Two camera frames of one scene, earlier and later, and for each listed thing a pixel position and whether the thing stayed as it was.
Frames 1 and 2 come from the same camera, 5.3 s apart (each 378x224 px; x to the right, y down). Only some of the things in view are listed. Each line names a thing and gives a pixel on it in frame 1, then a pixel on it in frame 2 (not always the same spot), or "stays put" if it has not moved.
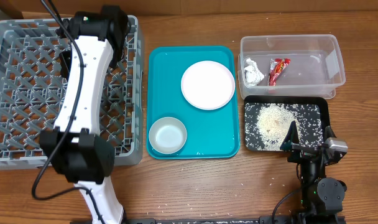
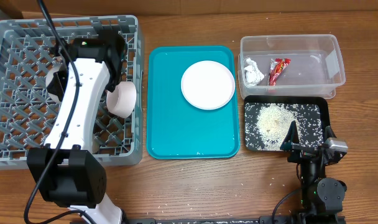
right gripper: x=291 y=140 stays put
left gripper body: x=66 y=61 -> x=59 y=83
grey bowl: x=167 y=135 -> x=58 y=65
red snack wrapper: x=276 y=65 stays put
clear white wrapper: x=252 y=74 stays put
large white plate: x=207 y=85 stays put
